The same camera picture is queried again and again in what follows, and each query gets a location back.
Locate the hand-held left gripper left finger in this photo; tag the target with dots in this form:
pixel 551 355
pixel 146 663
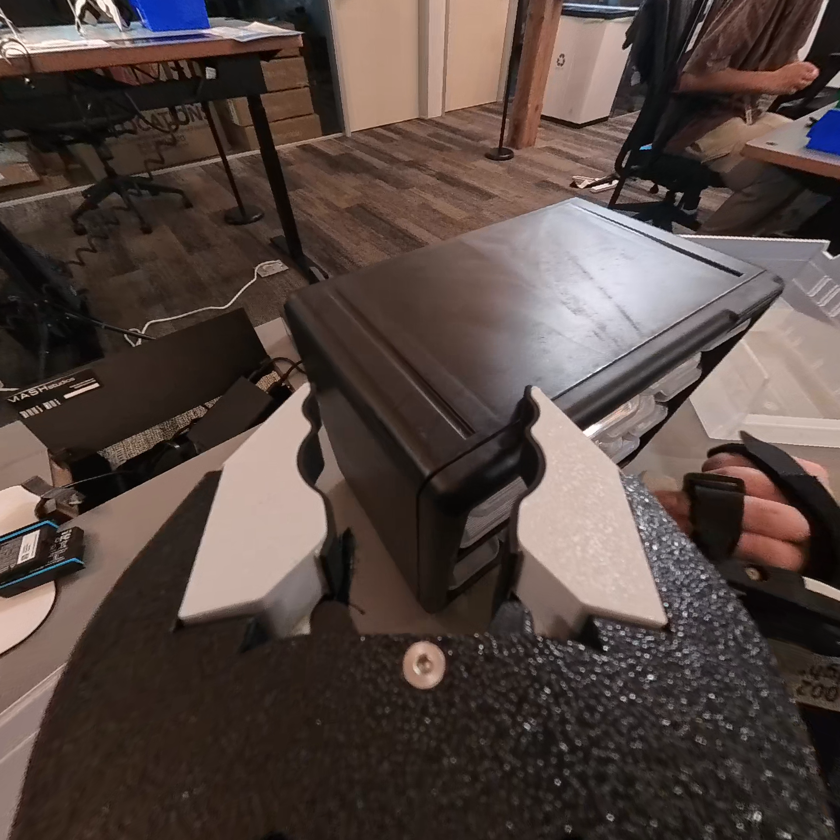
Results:
pixel 256 538

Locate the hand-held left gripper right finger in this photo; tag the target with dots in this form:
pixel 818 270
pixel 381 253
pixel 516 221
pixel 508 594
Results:
pixel 584 538

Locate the black drawer cabinet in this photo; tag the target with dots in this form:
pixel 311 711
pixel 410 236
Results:
pixel 525 308

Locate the clear plastic storage bin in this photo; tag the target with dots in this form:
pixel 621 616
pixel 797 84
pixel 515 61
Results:
pixel 19 754
pixel 754 253

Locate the person's right hand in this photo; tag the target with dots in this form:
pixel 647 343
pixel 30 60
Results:
pixel 774 518

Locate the black power adapter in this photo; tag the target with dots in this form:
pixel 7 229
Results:
pixel 229 410

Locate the black labelled cardboard box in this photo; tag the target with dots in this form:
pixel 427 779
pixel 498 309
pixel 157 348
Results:
pixel 164 374

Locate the white round pad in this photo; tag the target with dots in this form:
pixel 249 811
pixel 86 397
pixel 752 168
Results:
pixel 19 623

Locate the white floor outlet plate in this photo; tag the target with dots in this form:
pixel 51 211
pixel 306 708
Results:
pixel 270 269

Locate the black tripod stand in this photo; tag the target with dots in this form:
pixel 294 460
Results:
pixel 39 308

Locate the black stanchion pole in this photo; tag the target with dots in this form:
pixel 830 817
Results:
pixel 500 154
pixel 244 215

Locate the white slippers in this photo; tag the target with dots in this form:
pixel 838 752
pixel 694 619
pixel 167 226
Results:
pixel 594 184

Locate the black office chair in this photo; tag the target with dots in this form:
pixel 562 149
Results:
pixel 682 177
pixel 118 187

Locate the stack of cardboard boxes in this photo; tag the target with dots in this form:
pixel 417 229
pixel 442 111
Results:
pixel 289 98

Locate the grey top desk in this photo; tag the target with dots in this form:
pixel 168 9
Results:
pixel 781 141

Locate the wooden desk black legs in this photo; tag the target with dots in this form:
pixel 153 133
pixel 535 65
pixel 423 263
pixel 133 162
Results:
pixel 229 82

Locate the white recycling bin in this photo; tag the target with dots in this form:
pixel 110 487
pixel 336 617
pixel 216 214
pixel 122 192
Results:
pixel 584 72

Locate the blue plastic bin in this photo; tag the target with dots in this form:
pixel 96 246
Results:
pixel 170 13
pixel 825 134

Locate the white paper sheets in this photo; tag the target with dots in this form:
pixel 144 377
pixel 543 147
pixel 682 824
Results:
pixel 262 31

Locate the small dark bracket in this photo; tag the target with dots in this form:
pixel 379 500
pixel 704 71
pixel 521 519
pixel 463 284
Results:
pixel 56 502

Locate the wooden post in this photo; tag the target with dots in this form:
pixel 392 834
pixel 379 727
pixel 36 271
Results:
pixel 535 72

